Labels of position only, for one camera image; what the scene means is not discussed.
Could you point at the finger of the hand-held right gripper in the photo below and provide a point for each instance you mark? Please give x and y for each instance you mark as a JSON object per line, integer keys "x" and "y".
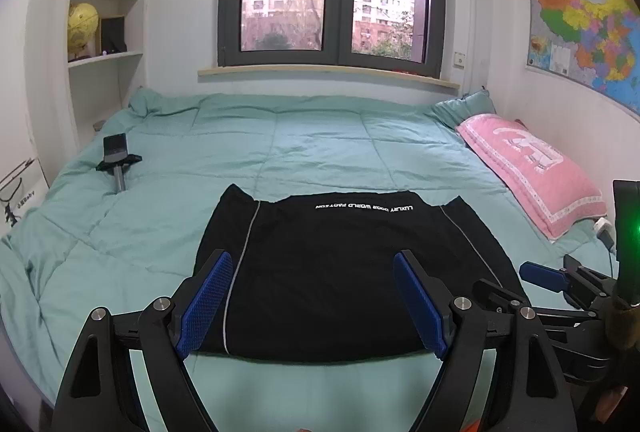
{"x": 500, "y": 294}
{"x": 542, "y": 276}

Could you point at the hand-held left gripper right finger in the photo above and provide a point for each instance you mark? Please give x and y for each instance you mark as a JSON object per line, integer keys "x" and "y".
{"x": 420, "y": 307}

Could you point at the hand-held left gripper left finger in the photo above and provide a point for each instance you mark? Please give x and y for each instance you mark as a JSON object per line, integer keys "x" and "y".
{"x": 205, "y": 307}

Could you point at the black garment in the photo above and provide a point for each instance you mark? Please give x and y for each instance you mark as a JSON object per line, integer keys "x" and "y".
{"x": 340, "y": 272}

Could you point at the person's right hand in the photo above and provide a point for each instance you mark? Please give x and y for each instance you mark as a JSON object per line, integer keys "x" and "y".
{"x": 620, "y": 322}

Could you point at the white charger plug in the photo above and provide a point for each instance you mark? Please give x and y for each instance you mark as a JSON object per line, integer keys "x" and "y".
{"x": 604, "y": 232}

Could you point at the pink pillow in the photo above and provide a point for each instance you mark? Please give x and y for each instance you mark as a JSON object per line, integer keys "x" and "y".
{"x": 530, "y": 166}

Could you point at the phone tripod stand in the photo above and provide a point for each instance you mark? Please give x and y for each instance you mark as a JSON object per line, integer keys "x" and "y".
{"x": 117, "y": 154}

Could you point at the green pillow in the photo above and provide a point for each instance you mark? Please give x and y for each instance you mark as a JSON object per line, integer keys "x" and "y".
{"x": 465, "y": 106}

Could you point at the green quilt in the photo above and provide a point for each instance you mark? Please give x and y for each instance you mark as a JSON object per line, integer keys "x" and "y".
{"x": 300, "y": 146}

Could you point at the white sign with drawing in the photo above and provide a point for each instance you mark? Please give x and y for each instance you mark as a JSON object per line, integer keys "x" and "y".
{"x": 22, "y": 197}

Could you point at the beige windowsill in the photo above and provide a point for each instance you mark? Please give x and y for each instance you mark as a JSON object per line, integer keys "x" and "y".
{"x": 325, "y": 77}

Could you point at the white bookshelf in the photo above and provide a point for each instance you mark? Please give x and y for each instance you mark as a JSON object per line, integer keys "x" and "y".
{"x": 112, "y": 71}

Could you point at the black box device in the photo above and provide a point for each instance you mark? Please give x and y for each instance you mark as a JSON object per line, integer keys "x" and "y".
{"x": 113, "y": 34}

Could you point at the yellow globe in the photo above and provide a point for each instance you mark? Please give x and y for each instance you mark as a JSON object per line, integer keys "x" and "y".
{"x": 81, "y": 29}

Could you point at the colourful wall map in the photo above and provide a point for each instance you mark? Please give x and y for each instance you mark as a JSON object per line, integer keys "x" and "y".
{"x": 585, "y": 31}

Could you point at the white wall socket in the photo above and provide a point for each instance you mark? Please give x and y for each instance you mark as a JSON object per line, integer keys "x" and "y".
{"x": 459, "y": 60}

